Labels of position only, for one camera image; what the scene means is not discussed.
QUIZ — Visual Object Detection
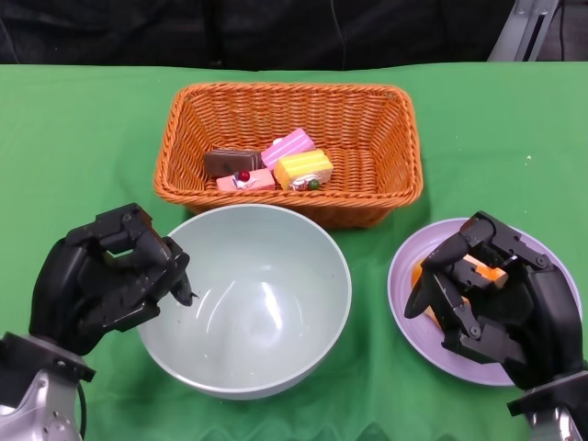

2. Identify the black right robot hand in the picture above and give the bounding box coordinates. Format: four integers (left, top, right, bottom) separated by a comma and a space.
402, 210, 587, 391

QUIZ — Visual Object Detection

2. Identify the black backdrop curtain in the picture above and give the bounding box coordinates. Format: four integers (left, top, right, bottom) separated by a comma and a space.
0, 0, 588, 74

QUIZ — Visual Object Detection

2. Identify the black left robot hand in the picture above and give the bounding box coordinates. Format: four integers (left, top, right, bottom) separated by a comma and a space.
28, 202, 199, 356

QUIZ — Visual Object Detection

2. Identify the green tablecloth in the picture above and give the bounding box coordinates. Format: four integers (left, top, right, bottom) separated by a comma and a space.
0, 62, 588, 441

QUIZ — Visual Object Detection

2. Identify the pink cake slice with cherry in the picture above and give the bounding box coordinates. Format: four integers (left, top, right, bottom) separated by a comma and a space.
260, 127, 317, 170

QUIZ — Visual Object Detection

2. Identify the yellow cake slice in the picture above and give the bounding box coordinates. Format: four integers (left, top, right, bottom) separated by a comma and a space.
274, 149, 334, 192

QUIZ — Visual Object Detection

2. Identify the grey metal stand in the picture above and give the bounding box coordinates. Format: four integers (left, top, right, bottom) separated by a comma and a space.
486, 0, 551, 62

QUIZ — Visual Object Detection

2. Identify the salmon pink cake slice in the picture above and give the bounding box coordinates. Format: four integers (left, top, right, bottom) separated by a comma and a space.
215, 168, 277, 193

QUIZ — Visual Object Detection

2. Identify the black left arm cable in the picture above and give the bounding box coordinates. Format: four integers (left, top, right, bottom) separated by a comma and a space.
76, 379, 89, 441

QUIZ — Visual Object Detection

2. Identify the orange wicker basket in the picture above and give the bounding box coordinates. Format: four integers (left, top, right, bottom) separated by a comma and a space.
153, 82, 424, 230

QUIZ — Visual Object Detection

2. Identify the lavender plate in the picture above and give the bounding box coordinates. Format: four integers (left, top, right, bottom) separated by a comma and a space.
387, 218, 582, 388

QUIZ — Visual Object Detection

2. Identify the brown chocolate cake slice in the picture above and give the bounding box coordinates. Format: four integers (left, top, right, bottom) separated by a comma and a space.
203, 148, 266, 179

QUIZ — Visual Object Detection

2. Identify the pale green bowl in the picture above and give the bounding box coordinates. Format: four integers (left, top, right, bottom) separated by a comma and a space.
136, 204, 354, 401

